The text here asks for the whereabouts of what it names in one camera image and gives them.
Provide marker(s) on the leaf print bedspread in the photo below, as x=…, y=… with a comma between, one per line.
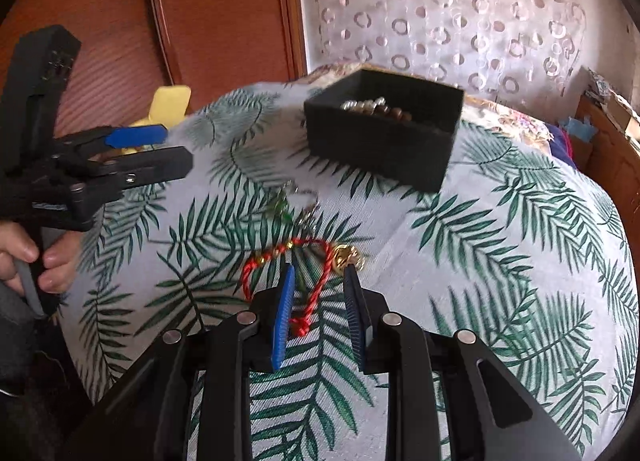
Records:
x=500, y=266

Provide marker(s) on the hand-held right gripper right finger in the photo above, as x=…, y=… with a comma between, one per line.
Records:
x=355, y=321

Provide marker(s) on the blue plastic bag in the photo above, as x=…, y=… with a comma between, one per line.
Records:
x=577, y=128

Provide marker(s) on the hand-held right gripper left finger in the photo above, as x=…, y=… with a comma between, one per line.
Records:
x=282, y=316

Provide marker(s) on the black square box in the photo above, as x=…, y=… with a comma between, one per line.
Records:
x=380, y=156

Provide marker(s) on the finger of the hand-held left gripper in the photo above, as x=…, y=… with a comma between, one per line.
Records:
x=137, y=136
x=165, y=161

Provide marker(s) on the navy blanket with red edge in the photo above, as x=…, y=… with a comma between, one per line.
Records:
x=557, y=143

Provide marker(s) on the person's left hand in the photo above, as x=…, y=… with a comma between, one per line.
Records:
x=60, y=266

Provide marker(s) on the brown wooden wardrobe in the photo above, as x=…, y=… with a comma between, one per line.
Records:
x=215, y=16

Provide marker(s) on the open cardboard box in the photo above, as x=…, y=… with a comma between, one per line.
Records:
x=622, y=113

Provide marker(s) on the patterned cloth bundle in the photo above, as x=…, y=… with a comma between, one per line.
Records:
x=602, y=83

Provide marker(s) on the long wooden cabinet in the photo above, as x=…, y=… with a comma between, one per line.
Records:
x=610, y=156

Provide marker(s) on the dark clothing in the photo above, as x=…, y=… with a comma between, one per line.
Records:
x=40, y=431

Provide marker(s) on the yellow plush toy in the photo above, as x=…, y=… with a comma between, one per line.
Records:
x=170, y=103

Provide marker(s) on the sheer circle pattern curtain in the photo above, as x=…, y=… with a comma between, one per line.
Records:
x=450, y=1

